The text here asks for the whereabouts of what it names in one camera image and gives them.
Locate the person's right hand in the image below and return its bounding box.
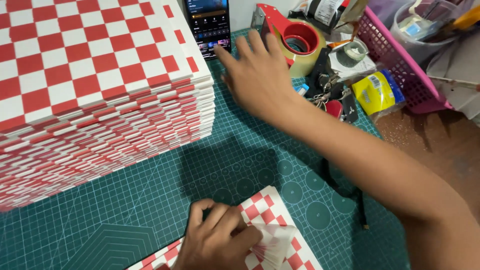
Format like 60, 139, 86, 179
213, 29, 302, 123

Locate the person's left hand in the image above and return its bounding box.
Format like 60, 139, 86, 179
173, 199, 264, 270

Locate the red white checkered sheet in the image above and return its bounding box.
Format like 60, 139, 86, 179
127, 185, 324, 270

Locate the clear packing tape roll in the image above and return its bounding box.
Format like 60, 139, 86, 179
273, 19, 328, 78

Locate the red tape dispenser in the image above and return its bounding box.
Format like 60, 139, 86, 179
252, 3, 322, 67

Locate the bunch of keys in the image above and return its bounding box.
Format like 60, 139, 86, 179
305, 48, 347, 109

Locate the red key tag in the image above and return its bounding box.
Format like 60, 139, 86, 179
324, 99, 344, 120

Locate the black smartphone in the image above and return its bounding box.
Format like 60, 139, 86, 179
183, 0, 232, 61

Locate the green cutting mat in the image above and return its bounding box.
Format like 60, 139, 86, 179
0, 28, 411, 270

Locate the black key fob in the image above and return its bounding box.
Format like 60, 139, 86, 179
341, 88, 359, 124

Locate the black bag with white label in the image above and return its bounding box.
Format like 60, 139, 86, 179
289, 0, 370, 35

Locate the small clear tape roll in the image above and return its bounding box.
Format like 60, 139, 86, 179
335, 39, 370, 68

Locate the yellow plastic packet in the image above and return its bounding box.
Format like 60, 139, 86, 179
351, 69, 406, 116

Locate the pink plastic basket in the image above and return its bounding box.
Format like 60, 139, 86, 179
358, 5, 455, 114

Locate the stack of red checkered papers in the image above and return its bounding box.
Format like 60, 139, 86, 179
0, 0, 217, 213

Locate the clear plastic container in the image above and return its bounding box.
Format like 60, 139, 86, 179
389, 0, 480, 65

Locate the black lanyard strap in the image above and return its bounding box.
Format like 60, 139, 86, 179
320, 157, 370, 230

